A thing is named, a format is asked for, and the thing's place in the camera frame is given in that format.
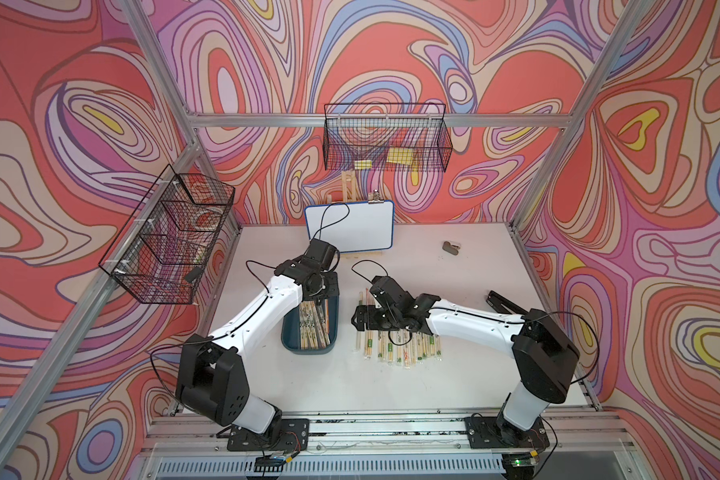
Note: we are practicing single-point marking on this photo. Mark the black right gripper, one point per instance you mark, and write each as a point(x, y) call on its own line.
point(370, 310)

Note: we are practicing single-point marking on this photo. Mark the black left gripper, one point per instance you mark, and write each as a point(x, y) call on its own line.
point(332, 289)

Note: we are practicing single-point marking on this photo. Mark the teal plastic storage box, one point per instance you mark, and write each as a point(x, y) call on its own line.
point(290, 329)

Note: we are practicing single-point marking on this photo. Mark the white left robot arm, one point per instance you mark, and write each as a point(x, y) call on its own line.
point(212, 379)

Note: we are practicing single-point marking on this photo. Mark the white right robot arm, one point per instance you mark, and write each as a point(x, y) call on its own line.
point(545, 357)

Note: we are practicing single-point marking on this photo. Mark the wrapped chopsticks in box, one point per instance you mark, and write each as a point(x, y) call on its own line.
point(314, 325)

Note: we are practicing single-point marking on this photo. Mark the blue framed whiteboard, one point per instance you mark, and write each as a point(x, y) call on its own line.
point(315, 217)

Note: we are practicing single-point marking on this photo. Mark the olive and white stapler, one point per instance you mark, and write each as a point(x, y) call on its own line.
point(451, 248)

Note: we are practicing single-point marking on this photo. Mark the wooden whiteboard easel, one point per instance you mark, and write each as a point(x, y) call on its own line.
point(349, 186)

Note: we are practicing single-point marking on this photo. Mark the yellow sticky note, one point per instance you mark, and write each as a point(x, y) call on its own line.
point(400, 156)

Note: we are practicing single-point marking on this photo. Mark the green circuit board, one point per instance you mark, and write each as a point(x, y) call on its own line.
point(271, 464)

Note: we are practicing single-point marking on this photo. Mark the black wire basket back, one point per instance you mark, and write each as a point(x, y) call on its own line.
point(357, 136)

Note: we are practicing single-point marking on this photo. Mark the black wire basket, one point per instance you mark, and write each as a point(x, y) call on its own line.
point(357, 136)
point(161, 254)

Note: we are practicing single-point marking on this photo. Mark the black wire basket left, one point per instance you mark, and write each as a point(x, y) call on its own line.
point(161, 254)

